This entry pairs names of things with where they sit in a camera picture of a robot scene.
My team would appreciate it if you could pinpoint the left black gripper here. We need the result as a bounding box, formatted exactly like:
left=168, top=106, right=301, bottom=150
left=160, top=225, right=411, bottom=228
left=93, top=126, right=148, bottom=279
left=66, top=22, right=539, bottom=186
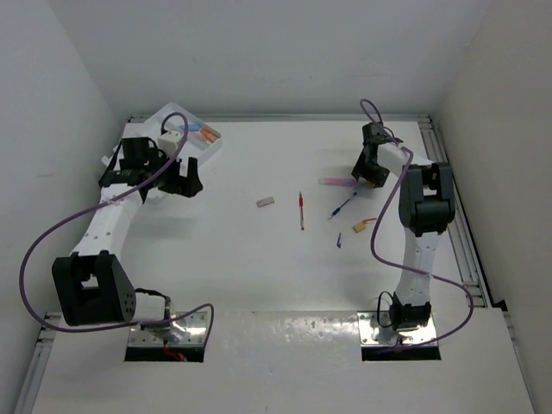
left=143, top=147, right=201, bottom=197

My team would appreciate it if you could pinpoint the purple pink highlighter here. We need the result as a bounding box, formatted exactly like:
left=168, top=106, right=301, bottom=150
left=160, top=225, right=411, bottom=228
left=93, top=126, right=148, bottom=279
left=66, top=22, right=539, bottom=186
left=318, top=177, right=357, bottom=187

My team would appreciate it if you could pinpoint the orange capped white highlighter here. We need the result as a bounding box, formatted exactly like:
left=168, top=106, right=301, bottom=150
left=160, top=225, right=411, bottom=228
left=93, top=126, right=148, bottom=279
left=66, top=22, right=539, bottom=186
left=358, top=181, right=374, bottom=197

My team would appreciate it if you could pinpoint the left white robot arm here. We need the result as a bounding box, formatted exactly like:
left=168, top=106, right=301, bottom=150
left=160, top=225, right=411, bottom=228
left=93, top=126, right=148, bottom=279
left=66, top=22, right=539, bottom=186
left=52, top=131, right=203, bottom=327

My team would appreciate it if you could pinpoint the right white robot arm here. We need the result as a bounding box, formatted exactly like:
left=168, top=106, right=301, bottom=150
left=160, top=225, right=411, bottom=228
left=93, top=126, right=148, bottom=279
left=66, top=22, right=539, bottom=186
left=351, top=122, right=455, bottom=330

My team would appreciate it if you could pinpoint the blue pen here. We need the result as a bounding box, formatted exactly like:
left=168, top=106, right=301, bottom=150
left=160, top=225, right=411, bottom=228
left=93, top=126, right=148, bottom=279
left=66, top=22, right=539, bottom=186
left=328, top=191, right=358, bottom=220

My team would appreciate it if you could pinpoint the white compartment tray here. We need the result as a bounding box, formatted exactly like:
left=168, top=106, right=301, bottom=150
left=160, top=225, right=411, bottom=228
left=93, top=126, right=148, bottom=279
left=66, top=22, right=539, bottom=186
left=101, top=102, right=223, bottom=204

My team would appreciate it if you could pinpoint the yellow eraser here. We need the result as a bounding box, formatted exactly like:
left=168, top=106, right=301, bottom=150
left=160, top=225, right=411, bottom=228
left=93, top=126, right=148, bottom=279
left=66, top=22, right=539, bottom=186
left=353, top=223, right=366, bottom=233

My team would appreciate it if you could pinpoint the red pen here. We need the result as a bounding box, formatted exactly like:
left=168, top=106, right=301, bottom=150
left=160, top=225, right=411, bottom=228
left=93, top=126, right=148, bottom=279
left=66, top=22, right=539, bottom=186
left=298, top=191, right=305, bottom=231

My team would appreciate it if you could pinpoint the white eraser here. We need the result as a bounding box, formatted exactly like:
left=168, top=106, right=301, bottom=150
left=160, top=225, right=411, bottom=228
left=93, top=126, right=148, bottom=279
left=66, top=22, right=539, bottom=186
left=256, top=197, right=275, bottom=208

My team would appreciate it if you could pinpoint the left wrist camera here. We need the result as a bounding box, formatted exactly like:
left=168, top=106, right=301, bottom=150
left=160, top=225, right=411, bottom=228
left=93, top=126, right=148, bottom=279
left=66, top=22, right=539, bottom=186
left=157, top=131, right=184, bottom=155

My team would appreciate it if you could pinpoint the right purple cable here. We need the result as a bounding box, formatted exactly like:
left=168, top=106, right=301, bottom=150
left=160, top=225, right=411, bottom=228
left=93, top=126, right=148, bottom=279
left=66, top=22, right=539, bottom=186
left=360, top=98, right=474, bottom=353

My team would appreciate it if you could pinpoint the purple cable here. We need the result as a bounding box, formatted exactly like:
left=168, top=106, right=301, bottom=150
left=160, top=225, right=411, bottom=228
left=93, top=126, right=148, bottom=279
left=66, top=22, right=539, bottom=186
left=19, top=112, right=216, bottom=334
left=360, top=98, right=474, bottom=353

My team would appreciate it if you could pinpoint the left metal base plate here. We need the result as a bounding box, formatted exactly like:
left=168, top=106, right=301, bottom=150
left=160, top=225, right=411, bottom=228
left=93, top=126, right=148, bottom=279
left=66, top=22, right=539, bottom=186
left=127, top=311, right=210, bottom=348

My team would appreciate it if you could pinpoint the metal base plate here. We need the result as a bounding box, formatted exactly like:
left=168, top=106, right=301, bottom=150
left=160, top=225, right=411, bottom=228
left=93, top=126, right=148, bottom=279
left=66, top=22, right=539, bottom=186
left=357, top=311, right=437, bottom=348
left=127, top=311, right=210, bottom=348

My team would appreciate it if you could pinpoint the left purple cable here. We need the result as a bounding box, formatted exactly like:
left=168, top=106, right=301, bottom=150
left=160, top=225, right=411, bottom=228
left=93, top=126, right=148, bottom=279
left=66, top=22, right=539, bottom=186
left=19, top=112, right=216, bottom=334

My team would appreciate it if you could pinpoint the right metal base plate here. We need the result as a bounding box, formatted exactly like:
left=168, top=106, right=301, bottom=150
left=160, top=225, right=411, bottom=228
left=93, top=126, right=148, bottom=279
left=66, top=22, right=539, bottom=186
left=357, top=311, right=437, bottom=348

